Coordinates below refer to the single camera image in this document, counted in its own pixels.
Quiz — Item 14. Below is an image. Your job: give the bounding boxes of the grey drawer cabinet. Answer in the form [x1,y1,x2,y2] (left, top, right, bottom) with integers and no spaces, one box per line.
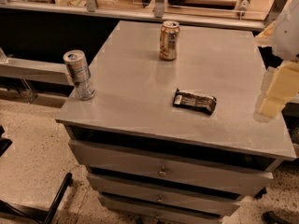
[57,21,295,224]

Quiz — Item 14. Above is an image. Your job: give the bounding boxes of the grey metal shelf rail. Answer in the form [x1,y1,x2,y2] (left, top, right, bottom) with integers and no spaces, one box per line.
[0,58,72,86]

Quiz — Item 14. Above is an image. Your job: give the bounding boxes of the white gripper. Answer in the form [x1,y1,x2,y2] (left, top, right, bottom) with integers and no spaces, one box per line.
[254,0,299,119]

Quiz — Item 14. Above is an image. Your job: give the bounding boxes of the black chair leg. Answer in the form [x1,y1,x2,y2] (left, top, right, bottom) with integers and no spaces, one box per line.
[0,172,74,224]

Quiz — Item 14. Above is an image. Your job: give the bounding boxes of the black object bottom right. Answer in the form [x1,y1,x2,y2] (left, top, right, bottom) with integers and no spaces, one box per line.
[262,211,291,224]

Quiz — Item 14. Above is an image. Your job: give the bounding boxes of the orange soda can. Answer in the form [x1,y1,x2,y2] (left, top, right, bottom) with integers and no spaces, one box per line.
[160,21,180,61]

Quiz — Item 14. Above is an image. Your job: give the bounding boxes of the black snack bar packet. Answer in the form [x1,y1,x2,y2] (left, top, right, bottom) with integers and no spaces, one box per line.
[173,89,217,115]

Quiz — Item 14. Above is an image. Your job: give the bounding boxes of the tall silver drink can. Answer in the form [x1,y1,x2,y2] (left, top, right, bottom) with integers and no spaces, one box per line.
[64,49,95,100]

